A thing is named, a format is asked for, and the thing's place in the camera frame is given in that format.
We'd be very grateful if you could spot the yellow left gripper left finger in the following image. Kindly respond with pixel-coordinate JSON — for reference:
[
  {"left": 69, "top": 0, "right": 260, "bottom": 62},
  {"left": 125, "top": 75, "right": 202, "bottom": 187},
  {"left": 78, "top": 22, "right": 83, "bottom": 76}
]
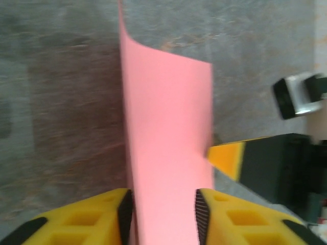
[{"left": 7, "top": 188, "right": 133, "bottom": 245}]

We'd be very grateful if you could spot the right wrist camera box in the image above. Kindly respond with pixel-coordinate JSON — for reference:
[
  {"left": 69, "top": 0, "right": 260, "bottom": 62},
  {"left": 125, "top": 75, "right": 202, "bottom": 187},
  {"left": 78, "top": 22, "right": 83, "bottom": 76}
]
[{"left": 271, "top": 72, "right": 327, "bottom": 120}]

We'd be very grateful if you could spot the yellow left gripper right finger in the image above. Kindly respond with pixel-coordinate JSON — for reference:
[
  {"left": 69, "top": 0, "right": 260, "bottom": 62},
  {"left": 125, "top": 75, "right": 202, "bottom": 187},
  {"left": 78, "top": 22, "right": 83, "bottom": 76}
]
[{"left": 195, "top": 188, "right": 327, "bottom": 245}]

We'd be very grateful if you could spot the pink square paper sheet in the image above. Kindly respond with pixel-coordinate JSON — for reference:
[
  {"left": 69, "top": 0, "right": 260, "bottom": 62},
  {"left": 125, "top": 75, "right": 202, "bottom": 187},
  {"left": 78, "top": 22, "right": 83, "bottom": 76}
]
[{"left": 118, "top": 0, "right": 214, "bottom": 245}]

